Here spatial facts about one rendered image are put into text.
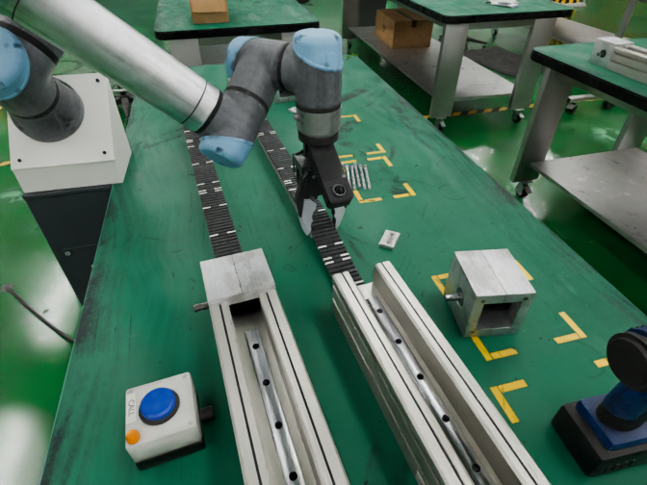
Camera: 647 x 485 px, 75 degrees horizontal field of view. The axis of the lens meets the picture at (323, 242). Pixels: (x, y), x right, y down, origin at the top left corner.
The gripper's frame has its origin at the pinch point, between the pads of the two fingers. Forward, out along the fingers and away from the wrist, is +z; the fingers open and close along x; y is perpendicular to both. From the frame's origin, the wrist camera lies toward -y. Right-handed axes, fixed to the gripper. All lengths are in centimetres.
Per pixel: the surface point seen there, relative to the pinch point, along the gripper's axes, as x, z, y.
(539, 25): -216, 13, 175
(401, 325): -2.2, -1.9, -28.4
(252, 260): 16.1, -6.5, -11.9
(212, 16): -8, 0, 204
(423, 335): -2.3, -5.4, -33.3
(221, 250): 20.0, -0.4, -0.4
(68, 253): 57, 22, 39
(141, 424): 34.2, -3.0, -31.9
